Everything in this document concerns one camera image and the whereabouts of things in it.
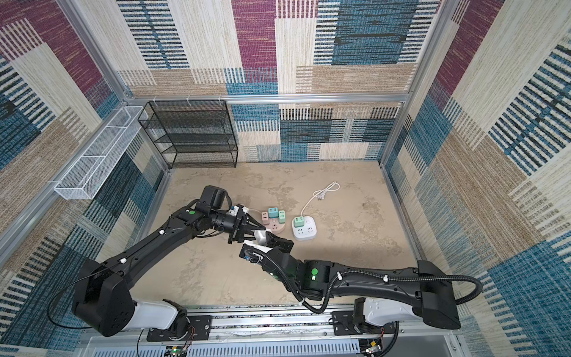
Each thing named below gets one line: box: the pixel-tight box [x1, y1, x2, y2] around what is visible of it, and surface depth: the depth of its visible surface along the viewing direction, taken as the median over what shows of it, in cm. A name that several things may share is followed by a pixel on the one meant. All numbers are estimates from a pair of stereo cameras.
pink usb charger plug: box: [261, 211, 270, 226], surface depth 95 cm
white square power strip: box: [291, 215, 317, 241], surface depth 96 cm
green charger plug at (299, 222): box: [293, 215, 305, 228], surface depth 93 cm
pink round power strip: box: [263, 217, 287, 235], surface depth 96 cm
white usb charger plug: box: [254, 229, 267, 246], surface depth 70 cm
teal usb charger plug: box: [267, 206, 279, 219], surface depth 96 cm
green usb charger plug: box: [278, 209, 286, 224], surface depth 96 cm
